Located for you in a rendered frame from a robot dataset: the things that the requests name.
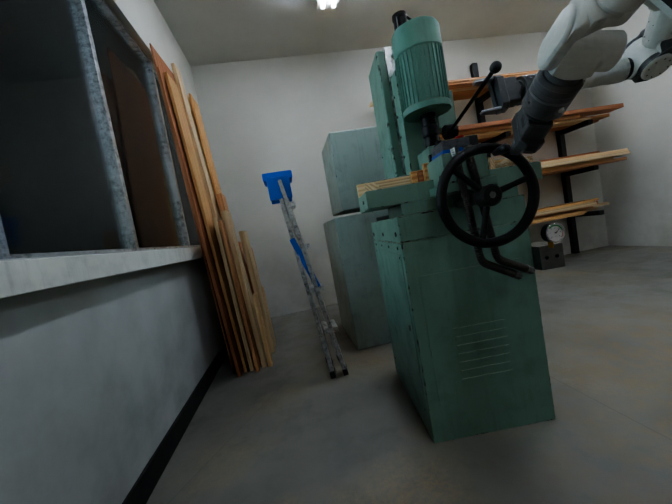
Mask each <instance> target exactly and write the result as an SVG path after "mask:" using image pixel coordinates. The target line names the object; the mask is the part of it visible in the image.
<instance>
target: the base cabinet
mask: <svg viewBox="0 0 672 504"><path fill-rule="evenodd" d="M374 244H375V250H376V256H377V262H378V268H379V273H380V279H381V285H382V291H383V297H384V302H385V308H386V314H387V320H388V326H389V331H390V337H391V343H392V349H393V355H394V360H395V366H396V371H397V373H398V375H399V377H400V379H401V381H402V383H403V385H404V387H405V388H406V390H407V392H408V394H409V396H410V398H411V400H412V402H413V404H414V405H415V407H416V409H417V411H418V413H419V415H420V417H421V419H422V421H423V422H424V424H425V426H426V428H427V430H428V432H429V434H430V436H431V438H432V440H433V441H434V443H439V442H444V441H449V440H454V439H459V438H464V437H469V436H474V435H479V434H484V433H489V432H494V431H499V430H504V429H509V428H514V427H518V426H523V425H528V424H533V423H538V422H543V421H548V420H553V419H555V411H554V404H553V397H552V390H551V383H550V376H549V368H548V361H547V354H546V347H545V340H544V333H543V326H542V319H541V311H540V304H539V297H538V290H537V283H536V276H535V272H534V273H533V274H528V273H525V272H522V271H520V272H522V274H523V277H522V278H521V279H519V280H518V279H515V278H513V277H510V276H507V275H504V274H501V273H498V272H495V271H493V270H490V269H487V268H484V267H483V266H481V265H480V264H479V262H478V260H476V259H477V258H476V255H475V254H476V253H475V251H474V250H475V249H474V247H473V246H471V245H468V244H466V243H464V242H462V241H460V240H459V239H457V238H456V237H455V236H453V235H452V234H450V235H444V236H439V237H433V238H428V239H422V240H417V241H412V242H406V243H396V242H387V241H379V240H374ZM499 249H500V250H499V251H500V253H501V255H502V256H503V257H505V258H508V259H511V260H514V261H517V262H520V263H523V264H526V265H530V266H532V267H534V261H533V254H532V247H531V240H530V233H529V227H528V228H527V230H526V231H525V232H524V233H523V234H522V235H520V236H519V237H518V238H517V239H515V240H513V241H512V242H510V243H508V244H505V245H502V246H499Z"/></svg>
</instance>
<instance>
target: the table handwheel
mask: <svg viewBox="0 0 672 504"><path fill-rule="evenodd" d="M500 145H502V144H499V143H480V144H476V145H473V146H470V147H468V148H466V149H464V150H462V151H461V152H459V153H458V154H456V155H455V156H454V157H453V158H452V159H451V160H450V161H449V162H448V164H447V165H446V167H445V168H444V170H443V172H442V174H441V176H440V178H439V181H438V185H437V192H436V202H437V208H438V212H439V215H440V218H441V220H442V222H443V224H444V225H445V227H446V228H447V229H448V230H449V232H450V233H451V234H452V235H453V236H455V237H456V238H457V239H459V240H460V241H462V242H464V243H466V244H468V245H471V246H474V247H480V248H493V247H499V246H502V245H505V244H508V243H510V242H512V241H513V240H515V239H517V238H518V237H519V236H520V235H522V234H523V233H524V232H525V231H526V230H527V228H528V227H529V226H530V224H531V223H532V221H533V219H534V217H535V215H536V213H537V210H538V206H539V200H540V187H539V182H538V178H537V175H536V173H535V171H534V169H533V167H532V165H531V164H530V162H529V161H528V160H527V159H526V158H525V157H524V156H523V155H522V154H521V153H519V155H510V151H509V152H507V153H505V154H502V155H501V156H504V157H506V158H508V159H509V160H511V161H512V162H513V163H514V164H515V165H516V166H517V167H518V168H519V169H520V171H521V172H522V174H523V177H521V178H519V179H517V180H515V181H513V182H510V183H508V184H506V185H503V186H501V187H499V186H497V185H495V184H489V185H485V186H482V187H481V186H480V185H478V184H477V183H476V182H474V181H473V180H471V179H470V178H468V177H467V176H466V175H465V174H463V173H462V172H461V171H459V170H458V169H457V168H458V166H459V165H460V164H462V163H463V162H464V161H465V160H467V159H469V158H470V157H473V156H475V155H479V154H484V153H492V152H493V151H494V150H495V149H496V148H497V147H499V146H500ZM453 174H454V175H455V176H457V177H458V178H459V179H461V180H462V181H464V182H465V183H466V184H467V185H469V186H470V187H471V188H472V189H474V190H475V191H476V192H475V193H472V194H469V195H470V199H471V204H472V205H478V206H480V207H483V214H482V225H481V232H480V237H476V236H473V235H471V234H469V233H467V232H465V231H464V230H462V229H461V228H460V227H459V226H458V225H457V224H456V222H455V221H454V219H453V218H452V216H451V214H450V211H449V208H448V204H447V189H448V184H449V181H450V179H451V177H452V175H453ZM524 182H526V183H527V188H528V202H527V206H526V210H525V212H524V214H523V216H522V218H521V220H520V221H519V222H518V224H517V225H516V226H515V227H514V228H513V229H511V230H510V231H509V232H507V233H505V234H503V235H501V236H498V237H493V238H486V237H487V227H488V219H489V212H490V206H495V205H497V204H498V203H499V202H500V201H501V199H502V193H503V192H505V191H507V190H509V189H511V188H513V187H515V186H517V185H519V184H522V183H524ZM461 197H462V196H461ZM461 197H458V198H457V199H456V201H455V204H456V206H457V207H459V208H462V207H463V206H464V205H463V201H462V198H461Z"/></svg>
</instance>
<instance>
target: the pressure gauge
mask: <svg viewBox="0 0 672 504"><path fill-rule="evenodd" d="M560 227H561V228H560ZM559 228H560V229H559ZM558 229H559V230H558ZM555 232H557V233H555ZM564 236H565V229H564V227H563V226H562V225H561V224H559V223H548V224H546V225H544V226H543V227H542V229H541V237H542V239H543V240H544V241H546V242H548V246H549V248H554V243H553V242H559V241H561V240H562V239H563V238H564Z"/></svg>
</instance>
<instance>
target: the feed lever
mask: <svg viewBox="0 0 672 504"><path fill-rule="evenodd" d="M501 68H502V63H501V62H500V61H494V62H492V63H491V65H490V67H489V71H490V72H489V74H488V75H487V76H486V78H485V79H484V81H483V82H482V84H481V85H480V86H479V88H478V89H477V91H476V92H475V94H474V95H473V97H472V98H471V99H470V101H469V102H468V104H467V105H466V107H465V108H464V110H463V111H462V112H461V114H460V115H459V117H458V118H457V120H456V121H455V123H454V124H448V125H444V126H443V128H442V137H443V139H444V140H448V139H454V138H455V137H456V136H458V134H459V128H458V125H457V124H458V123H459V121H460V120H461V119H462V117H463V116H464V114H465V113H466V112H467V110H468V109H469V108H470V106H471V105H472V103H473V102H474V101H475V99H476V98H477V96H478V95H479V94H480V92H481V91H482V89H483V88H484V87H485V85H486V84H487V82H488V81H489V80H490V78H491V77H492V75H493V74H496V73H498V72H499V71H500V70H501Z"/></svg>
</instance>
